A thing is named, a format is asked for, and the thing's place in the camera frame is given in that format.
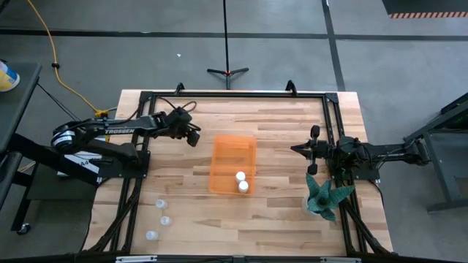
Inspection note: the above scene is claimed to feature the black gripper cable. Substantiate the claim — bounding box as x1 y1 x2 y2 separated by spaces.
156 96 198 115

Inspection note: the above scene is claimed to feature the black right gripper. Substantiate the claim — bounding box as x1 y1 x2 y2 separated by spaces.
290 124 336 176

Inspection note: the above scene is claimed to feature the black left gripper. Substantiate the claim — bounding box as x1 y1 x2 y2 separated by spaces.
165 107 203 148

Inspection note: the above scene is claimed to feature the background workbench with black legs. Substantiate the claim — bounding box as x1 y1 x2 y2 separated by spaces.
403 91 468 213

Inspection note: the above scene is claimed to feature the black aluminium table frame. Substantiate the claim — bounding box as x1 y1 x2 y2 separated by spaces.
82 80 394 263

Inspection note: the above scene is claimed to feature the dark grey side cart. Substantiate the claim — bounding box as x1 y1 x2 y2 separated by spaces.
0 61 103 237

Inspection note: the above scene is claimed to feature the orange translucent plastic basket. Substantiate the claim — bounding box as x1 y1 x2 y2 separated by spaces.
208 134 258 197

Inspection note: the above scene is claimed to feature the black tripod stand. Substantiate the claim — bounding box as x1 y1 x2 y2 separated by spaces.
206 0 250 91

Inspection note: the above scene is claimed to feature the white paper label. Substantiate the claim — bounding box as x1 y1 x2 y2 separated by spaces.
57 150 102 177

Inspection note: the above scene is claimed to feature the snake plant in white pot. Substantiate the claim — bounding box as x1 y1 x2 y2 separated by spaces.
301 172 356 223

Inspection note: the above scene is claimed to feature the silver aluminium bracket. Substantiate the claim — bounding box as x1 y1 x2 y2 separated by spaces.
115 255 158 263

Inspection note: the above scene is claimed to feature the yellow floor cable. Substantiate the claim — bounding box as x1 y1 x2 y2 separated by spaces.
18 0 110 172

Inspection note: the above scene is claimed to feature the yellow and blue canister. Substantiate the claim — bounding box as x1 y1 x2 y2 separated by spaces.
0 60 21 92

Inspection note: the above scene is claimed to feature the thin black floor cable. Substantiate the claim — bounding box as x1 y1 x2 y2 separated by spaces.
36 82 82 122

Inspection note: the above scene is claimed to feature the black mat with hazard stripes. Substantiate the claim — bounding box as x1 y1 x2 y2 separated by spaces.
382 0 468 19

